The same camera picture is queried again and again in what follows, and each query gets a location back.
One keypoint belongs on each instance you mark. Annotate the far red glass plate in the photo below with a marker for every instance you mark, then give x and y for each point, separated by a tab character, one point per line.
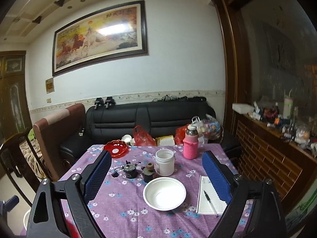
117	148

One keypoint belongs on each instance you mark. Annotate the dark wooden chair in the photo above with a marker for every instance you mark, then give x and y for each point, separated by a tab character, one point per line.
12	145

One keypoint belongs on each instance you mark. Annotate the brick-pattern counter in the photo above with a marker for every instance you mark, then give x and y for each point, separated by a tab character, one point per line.
266	155

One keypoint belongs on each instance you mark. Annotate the white plastic jar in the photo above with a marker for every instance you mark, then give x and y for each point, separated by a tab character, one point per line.
164	162

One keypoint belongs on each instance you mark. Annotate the black ballpoint pen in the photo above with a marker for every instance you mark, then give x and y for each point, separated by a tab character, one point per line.
210	202

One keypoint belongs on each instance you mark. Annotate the red glass plate with sticker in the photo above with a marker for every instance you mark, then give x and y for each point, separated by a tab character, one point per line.
72	229

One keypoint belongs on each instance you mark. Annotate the lined paper notepad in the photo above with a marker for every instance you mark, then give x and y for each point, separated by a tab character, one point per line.
203	207

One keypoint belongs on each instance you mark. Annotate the clear bag of toys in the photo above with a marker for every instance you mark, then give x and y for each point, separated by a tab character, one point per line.
207	127

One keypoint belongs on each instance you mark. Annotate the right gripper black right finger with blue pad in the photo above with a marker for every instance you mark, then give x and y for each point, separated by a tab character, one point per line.
266	218

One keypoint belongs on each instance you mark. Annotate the small black clip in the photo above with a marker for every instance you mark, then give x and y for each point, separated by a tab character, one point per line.
115	174

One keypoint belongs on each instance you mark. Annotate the black leather sofa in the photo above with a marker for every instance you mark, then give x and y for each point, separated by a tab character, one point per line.
103	125

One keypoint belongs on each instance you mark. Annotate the red plastic bag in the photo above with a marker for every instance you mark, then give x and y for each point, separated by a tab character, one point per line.
142	138

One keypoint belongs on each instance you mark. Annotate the framed horse painting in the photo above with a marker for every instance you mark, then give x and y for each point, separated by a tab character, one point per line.
115	32

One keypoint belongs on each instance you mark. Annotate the large white foam bowl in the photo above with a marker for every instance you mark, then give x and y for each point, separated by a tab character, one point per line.
164	193

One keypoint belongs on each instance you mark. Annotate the brown pink armchair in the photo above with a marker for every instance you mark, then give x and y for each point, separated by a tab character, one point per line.
52	130

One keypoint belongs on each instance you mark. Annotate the wooden cabinet with glass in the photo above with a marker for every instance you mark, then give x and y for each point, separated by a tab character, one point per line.
15	115

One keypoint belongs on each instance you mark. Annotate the pink knit-sleeved bottle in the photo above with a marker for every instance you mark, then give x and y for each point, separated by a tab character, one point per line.
190	142

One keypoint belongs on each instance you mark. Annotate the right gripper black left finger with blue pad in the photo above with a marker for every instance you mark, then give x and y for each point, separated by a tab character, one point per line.
47	218

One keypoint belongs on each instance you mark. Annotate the yellow wall notice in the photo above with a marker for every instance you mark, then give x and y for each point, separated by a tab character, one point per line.
49	84

